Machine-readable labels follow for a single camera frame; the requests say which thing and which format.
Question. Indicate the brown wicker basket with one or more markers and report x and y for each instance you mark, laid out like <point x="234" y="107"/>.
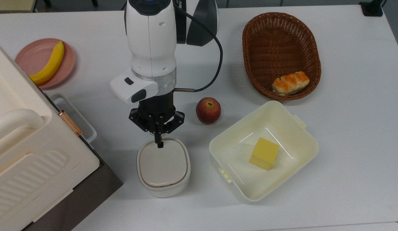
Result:
<point x="276" y="48"/>

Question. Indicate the pink plate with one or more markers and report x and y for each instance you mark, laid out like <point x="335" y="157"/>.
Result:
<point x="35" y="57"/>

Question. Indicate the beige desk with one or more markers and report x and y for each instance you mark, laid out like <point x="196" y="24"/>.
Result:
<point x="12" y="4"/>

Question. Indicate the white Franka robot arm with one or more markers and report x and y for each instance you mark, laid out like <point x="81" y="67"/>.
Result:
<point x="151" y="38"/>

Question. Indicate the cream open plastic bin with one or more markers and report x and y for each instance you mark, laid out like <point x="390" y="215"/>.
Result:
<point x="289" y="134"/>

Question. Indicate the yellow toy banana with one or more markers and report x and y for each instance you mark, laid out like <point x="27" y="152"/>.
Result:
<point x="51" y="64"/>

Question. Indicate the black stand base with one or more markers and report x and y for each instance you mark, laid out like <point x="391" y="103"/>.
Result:
<point x="372" y="9"/>

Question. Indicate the red apple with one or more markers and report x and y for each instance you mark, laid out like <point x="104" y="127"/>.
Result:
<point x="208" y="110"/>

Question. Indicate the small beige trash can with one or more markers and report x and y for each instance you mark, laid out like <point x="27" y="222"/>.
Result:
<point x="163" y="170"/>

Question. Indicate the yellow cube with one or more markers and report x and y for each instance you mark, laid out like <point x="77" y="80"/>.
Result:
<point x="264" y="154"/>

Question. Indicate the toy bread with orange topping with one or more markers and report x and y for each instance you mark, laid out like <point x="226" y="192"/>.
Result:
<point x="290" y="83"/>

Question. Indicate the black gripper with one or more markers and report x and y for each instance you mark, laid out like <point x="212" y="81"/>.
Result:
<point x="155" y="109"/>

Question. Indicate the copper latch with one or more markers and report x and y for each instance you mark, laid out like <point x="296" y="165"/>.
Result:
<point x="70" y="123"/>

